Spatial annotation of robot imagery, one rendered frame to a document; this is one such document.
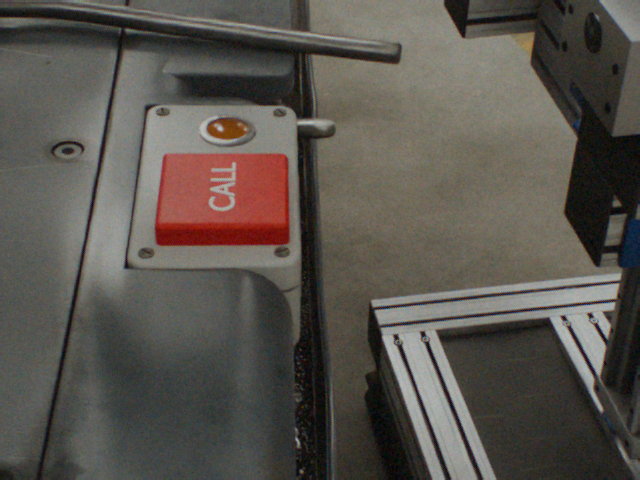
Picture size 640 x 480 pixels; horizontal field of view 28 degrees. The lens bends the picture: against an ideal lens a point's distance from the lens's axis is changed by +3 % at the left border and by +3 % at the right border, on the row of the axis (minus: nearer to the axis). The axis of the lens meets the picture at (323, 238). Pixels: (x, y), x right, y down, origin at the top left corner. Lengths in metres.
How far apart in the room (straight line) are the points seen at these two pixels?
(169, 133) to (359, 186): 2.14
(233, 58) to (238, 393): 0.26
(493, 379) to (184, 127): 1.43
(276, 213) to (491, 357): 1.52
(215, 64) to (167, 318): 0.21
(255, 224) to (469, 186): 2.25
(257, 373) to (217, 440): 0.04
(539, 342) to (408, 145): 0.93
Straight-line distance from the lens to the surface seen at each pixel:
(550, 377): 2.06
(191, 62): 0.71
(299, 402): 1.46
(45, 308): 0.55
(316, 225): 1.67
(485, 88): 3.16
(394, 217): 2.69
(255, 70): 0.70
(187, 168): 0.60
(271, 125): 0.65
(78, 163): 0.63
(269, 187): 0.59
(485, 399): 2.00
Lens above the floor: 1.61
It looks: 38 degrees down
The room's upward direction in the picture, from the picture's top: 1 degrees clockwise
